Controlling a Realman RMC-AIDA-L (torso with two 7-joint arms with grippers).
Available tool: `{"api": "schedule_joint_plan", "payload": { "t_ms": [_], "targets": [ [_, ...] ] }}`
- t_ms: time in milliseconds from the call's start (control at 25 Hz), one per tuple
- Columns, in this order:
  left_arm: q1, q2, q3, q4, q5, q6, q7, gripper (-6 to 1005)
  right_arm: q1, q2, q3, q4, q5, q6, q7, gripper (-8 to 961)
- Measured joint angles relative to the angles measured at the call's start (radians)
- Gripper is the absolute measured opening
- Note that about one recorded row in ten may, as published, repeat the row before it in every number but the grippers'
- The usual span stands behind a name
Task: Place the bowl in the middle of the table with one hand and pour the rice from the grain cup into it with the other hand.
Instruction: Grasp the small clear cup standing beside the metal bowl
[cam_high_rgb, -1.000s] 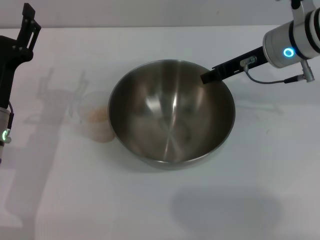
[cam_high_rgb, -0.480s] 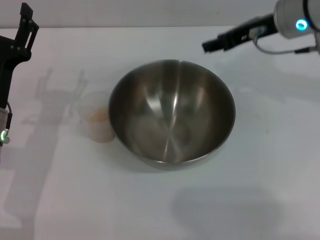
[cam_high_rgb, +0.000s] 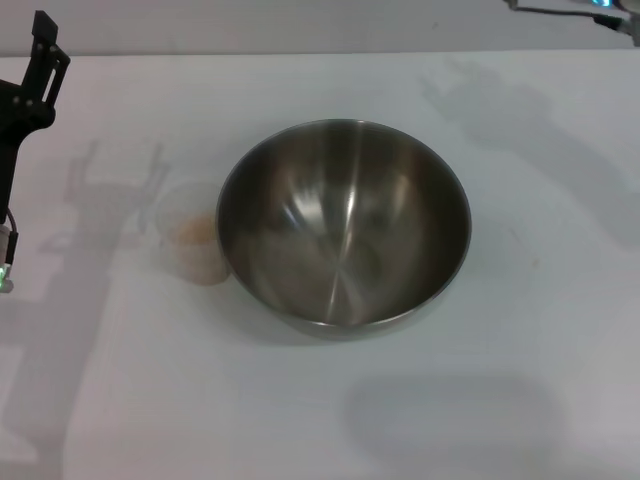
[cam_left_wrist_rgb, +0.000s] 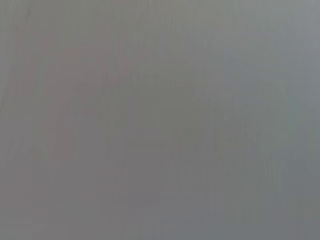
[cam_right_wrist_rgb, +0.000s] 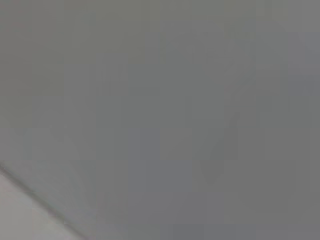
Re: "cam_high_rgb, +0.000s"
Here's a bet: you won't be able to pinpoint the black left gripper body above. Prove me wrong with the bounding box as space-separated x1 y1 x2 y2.
0 78 24 226

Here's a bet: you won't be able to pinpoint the uncooked rice grains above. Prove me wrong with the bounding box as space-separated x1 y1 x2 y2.
172 214 218 246

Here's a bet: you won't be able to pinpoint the clear plastic measuring cup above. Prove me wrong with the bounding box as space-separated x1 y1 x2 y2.
153 179 234 287

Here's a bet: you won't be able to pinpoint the stainless steel mixing bowl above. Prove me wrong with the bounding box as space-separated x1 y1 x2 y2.
215 118 474 342

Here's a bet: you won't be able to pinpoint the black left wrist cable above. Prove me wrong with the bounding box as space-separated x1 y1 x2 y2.
4 209 20 266

